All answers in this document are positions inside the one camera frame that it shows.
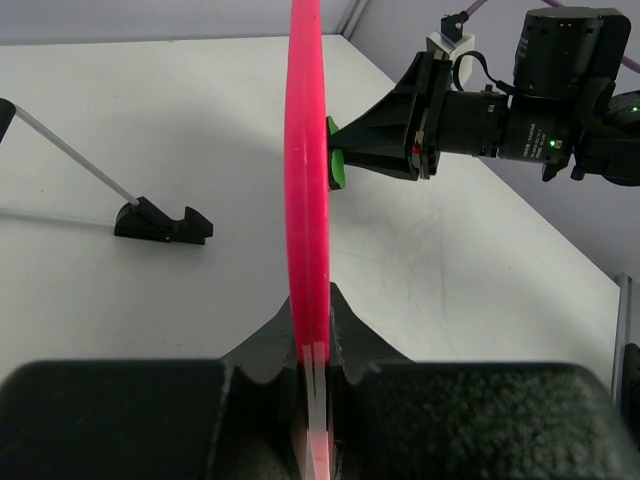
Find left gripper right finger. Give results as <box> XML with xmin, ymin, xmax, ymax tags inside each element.
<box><xmin>329</xmin><ymin>287</ymin><xmax>639</xmax><ymax>479</ymax></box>

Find green whiteboard eraser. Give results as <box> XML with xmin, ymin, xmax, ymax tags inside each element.
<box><xmin>326</xmin><ymin>116</ymin><xmax>346</xmax><ymax>191</ymax></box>

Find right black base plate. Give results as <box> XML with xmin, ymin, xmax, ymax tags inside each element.
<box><xmin>621</xmin><ymin>343</ymin><xmax>639</xmax><ymax>430</ymax></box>

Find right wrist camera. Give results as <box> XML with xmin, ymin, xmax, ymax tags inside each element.
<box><xmin>426</xmin><ymin>11</ymin><xmax>476</xmax><ymax>62</ymax></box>

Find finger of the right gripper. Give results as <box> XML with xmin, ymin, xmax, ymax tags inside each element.
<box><xmin>328</xmin><ymin>52</ymin><xmax>425</xmax><ymax>178</ymax></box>

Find aluminium mounting rail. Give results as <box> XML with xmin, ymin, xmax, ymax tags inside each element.
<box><xmin>611</xmin><ymin>272</ymin><xmax>639</xmax><ymax>412</ymax></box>

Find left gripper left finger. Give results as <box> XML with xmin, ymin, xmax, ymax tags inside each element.
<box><xmin>1</xmin><ymin>305</ymin><xmax>305</xmax><ymax>479</ymax></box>

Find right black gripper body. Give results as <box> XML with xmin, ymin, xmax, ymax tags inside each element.
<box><xmin>408</xmin><ymin>52</ymin><xmax>509</xmax><ymax>179</ymax></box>

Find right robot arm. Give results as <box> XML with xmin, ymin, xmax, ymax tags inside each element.
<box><xmin>327</xmin><ymin>2</ymin><xmax>639</xmax><ymax>190</ymax></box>

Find right aluminium frame post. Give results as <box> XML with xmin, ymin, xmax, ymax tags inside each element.
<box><xmin>335</xmin><ymin>0</ymin><xmax>371</xmax><ymax>40</ymax></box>

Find wire whiteboard stand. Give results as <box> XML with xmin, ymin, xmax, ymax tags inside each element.
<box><xmin>1</xmin><ymin>98</ymin><xmax>214</xmax><ymax>245</ymax></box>

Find pink framed whiteboard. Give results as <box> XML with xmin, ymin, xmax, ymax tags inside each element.
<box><xmin>284</xmin><ymin>1</ymin><xmax>331</xmax><ymax>479</ymax></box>

